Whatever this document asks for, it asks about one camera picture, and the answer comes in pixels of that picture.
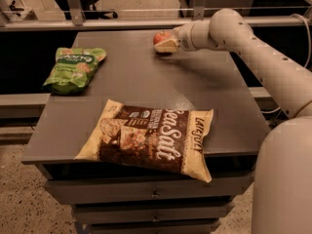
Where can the brown sea salt chip bag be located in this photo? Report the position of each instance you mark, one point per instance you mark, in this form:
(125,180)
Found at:
(159,139)

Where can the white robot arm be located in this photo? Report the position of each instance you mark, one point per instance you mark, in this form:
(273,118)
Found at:
(282,186)

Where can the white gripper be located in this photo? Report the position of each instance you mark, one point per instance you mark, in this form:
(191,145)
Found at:
(185,38)

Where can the metal railing frame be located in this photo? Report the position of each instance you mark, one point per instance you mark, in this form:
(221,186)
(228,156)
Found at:
(26,20)

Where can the green chip bag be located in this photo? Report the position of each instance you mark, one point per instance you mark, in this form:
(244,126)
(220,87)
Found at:
(74,69)

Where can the red apple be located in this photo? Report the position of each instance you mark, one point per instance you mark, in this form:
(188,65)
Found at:
(160,36)

